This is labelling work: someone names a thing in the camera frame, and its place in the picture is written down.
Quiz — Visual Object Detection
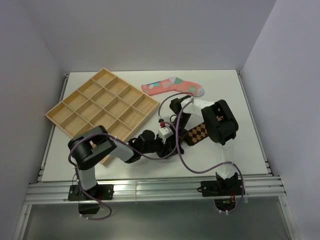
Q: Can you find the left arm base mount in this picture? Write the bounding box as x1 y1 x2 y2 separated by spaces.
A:
67 183 114 216

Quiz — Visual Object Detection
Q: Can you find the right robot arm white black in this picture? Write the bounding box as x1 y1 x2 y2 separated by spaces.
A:
169 95 241 195

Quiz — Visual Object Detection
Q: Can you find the wooden compartment tray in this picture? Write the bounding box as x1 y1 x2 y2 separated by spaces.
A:
44 67 160 167

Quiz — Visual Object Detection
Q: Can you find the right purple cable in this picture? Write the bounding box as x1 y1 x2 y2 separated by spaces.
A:
157 93 247 215

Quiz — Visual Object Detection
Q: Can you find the navy ankle sock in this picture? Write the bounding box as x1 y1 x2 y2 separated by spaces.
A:
172 140 184 155

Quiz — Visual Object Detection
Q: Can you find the pink patterned sock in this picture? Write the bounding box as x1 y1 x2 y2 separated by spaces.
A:
141 77 205 97

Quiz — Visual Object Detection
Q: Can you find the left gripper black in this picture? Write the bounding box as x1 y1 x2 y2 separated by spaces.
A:
141 134 176 160

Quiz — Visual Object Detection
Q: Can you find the brown orange argyle sock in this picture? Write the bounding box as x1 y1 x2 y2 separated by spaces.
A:
184 122 208 146

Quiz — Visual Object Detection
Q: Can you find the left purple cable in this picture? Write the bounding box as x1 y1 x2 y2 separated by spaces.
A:
68 132 183 221

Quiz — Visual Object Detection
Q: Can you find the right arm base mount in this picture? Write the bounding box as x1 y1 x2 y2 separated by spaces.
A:
196 173 245 214

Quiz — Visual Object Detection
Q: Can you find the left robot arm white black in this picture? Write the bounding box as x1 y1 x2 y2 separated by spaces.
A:
67 122 177 200

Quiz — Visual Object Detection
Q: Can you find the purple cable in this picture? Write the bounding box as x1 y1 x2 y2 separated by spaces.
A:
68 132 183 221
157 93 247 215

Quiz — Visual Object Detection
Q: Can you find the aluminium frame rail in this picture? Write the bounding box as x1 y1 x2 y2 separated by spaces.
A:
24 175 286 205

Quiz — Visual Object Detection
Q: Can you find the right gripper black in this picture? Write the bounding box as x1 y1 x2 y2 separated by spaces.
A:
167 113 192 149

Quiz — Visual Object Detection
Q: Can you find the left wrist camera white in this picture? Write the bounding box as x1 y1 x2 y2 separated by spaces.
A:
157 121 174 144

